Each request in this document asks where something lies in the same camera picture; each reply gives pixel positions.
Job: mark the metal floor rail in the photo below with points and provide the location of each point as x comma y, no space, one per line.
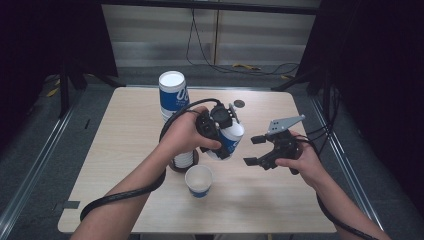
36,160
346,166

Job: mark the dark curtain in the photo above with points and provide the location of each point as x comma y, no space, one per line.
383,83
40,40

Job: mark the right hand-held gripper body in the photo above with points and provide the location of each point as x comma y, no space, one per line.
283,146

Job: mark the stack of paper cups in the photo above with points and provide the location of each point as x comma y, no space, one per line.
173,96

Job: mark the person's left hand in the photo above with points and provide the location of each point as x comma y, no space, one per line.
183,133

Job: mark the yellow floor tape strip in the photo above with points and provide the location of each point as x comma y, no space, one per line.
52,92

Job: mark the person's right hand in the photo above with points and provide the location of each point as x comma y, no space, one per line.
306,163

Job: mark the dark round table grommet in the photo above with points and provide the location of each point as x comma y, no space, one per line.
240,103

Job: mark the blue and white paper cup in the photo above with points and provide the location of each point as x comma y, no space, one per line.
199,181
233,136

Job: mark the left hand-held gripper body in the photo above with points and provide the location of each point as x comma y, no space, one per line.
216,120

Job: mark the black metal stand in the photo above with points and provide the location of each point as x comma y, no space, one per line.
64,93
310,78

